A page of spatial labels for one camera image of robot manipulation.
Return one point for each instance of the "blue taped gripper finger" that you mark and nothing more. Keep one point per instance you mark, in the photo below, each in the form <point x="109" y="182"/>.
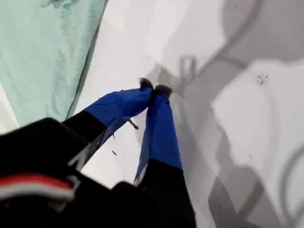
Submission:
<point x="159" y="133"/>
<point x="114" y="108"/>

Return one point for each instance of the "pale green T-shirt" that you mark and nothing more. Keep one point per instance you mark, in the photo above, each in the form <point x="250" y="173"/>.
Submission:
<point x="45" y="52"/>

